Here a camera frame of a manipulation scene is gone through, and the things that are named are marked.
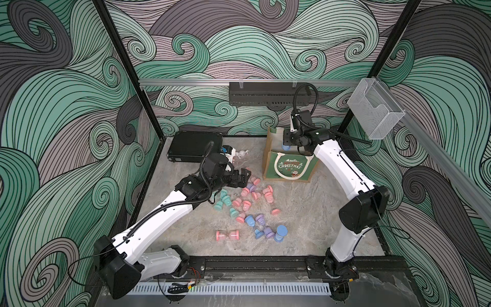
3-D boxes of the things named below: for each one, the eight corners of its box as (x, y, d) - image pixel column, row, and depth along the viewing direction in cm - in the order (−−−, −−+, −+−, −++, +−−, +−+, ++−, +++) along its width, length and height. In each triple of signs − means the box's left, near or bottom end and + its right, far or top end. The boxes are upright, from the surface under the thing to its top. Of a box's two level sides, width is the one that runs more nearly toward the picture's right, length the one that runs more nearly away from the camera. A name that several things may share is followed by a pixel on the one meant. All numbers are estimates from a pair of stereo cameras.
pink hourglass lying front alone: (216, 240, 82) (215, 238, 79) (216, 233, 84) (216, 230, 81) (239, 240, 82) (239, 238, 79) (239, 233, 84) (239, 230, 81)
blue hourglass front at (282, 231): (274, 242, 82) (277, 235, 74) (273, 232, 84) (276, 224, 77) (284, 242, 82) (288, 235, 74) (283, 232, 84) (287, 224, 77)
